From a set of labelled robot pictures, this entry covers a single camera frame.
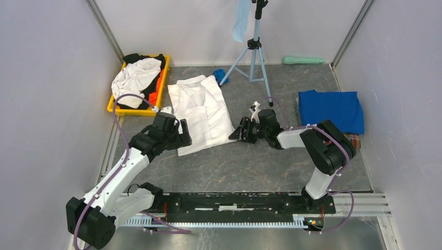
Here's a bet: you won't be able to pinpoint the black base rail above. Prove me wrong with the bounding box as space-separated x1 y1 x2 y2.
146 192 336 223

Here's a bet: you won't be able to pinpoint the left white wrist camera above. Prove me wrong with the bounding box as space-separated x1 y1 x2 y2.
152 106 175 118

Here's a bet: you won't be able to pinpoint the folded plaid shirt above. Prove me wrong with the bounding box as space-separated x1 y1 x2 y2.
344 133 361 149

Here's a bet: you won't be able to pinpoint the black garment in tray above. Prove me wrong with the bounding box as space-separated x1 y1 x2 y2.
111 53 166 105

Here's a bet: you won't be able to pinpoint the small blue object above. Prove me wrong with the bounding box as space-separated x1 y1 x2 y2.
213 69 226 84

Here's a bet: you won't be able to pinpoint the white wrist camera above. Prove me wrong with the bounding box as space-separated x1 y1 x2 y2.
152 106 175 118
249 101 261 123

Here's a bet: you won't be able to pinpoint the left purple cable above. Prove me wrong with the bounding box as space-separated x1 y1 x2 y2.
72 93 192 250

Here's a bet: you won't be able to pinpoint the mint green cylinder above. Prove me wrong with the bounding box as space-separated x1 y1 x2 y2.
282 56 325 65

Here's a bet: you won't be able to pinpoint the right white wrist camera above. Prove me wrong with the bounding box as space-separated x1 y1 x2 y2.
249 101 261 123

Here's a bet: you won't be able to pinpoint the blue printed t-shirt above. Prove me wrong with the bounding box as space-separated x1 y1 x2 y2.
298 90 365 134

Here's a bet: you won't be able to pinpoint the light blue music stand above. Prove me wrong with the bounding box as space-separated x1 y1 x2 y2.
215 0 274 107

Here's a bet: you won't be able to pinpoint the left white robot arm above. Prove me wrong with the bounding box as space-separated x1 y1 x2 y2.
66 111 192 249

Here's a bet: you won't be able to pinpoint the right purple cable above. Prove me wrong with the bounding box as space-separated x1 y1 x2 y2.
257 96 355 235

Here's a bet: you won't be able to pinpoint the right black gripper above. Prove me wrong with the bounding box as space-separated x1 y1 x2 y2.
229 116 268 144

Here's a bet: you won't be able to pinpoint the orange garment in tray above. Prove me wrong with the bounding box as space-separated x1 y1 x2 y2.
149 69 164 105

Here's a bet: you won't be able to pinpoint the white long-sleeve shirt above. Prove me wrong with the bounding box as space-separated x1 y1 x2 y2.
167 75 234 156

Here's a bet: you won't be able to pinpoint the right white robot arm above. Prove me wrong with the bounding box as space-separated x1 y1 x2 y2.
228 109 355 213

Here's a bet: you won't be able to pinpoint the purple cable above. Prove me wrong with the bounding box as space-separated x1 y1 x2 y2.
72 93 192 250
257 96 355 235

